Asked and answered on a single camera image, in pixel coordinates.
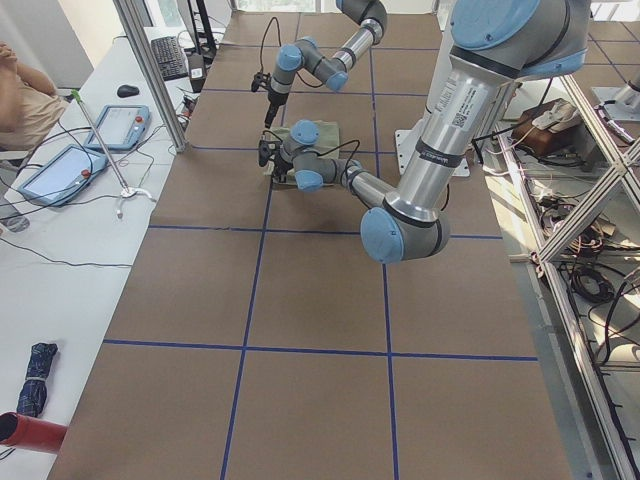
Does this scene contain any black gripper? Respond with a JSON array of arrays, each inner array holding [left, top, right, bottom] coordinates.
[[257, 134, 293, 183], [250, 71, 286, 126]]

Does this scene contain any sage green t-shirt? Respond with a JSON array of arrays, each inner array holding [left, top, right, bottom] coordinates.
[[262, 120, 340, 187]]

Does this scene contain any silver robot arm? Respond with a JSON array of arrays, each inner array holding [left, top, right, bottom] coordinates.
[[251, 0, 387, 129], [258, 1, 591, 264]]

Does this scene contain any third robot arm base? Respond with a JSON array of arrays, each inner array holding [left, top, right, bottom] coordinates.
[[591, 71, 639, 122]]

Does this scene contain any black keyboard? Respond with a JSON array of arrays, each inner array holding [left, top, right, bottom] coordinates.
[[150, 36, 188, 81]]

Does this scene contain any upper blue teach pendant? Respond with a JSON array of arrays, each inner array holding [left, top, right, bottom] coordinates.
[[96, 105, 150, 152]]

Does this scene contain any blue teach pendant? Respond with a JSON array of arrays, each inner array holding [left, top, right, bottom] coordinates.
[[96, 105, 150, 152], [17, 145, 107, 207]]

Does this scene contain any black computer mouse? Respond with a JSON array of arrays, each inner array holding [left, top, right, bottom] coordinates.
[[116, 84, 140, 98]]

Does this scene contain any lower blue teach pendant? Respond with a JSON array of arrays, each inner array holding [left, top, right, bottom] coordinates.
[[17, 145, 107, 207]]

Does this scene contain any seated person beige shirt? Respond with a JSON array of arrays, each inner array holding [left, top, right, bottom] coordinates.
[[1, 41, 69, 153]]

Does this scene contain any brown box on shelf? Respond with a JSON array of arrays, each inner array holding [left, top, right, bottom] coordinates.
[[511, 99, 582, 156]]

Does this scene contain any folded dark blue umbrella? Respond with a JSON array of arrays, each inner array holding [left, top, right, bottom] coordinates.
[[16, 343, 58, 417]]

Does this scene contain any red cylinder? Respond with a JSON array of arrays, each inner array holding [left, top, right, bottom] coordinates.
[[1, 412, 67, 454]]

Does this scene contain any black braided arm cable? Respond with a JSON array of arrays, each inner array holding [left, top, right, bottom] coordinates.
[[257, 17, 281, 76]]

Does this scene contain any aluminium frame post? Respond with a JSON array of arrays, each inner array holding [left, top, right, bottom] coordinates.
[[113, 0, 187, 153]]

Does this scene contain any aluminium frame rack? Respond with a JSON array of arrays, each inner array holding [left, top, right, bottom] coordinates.
[[488, 76, 639, 479]]

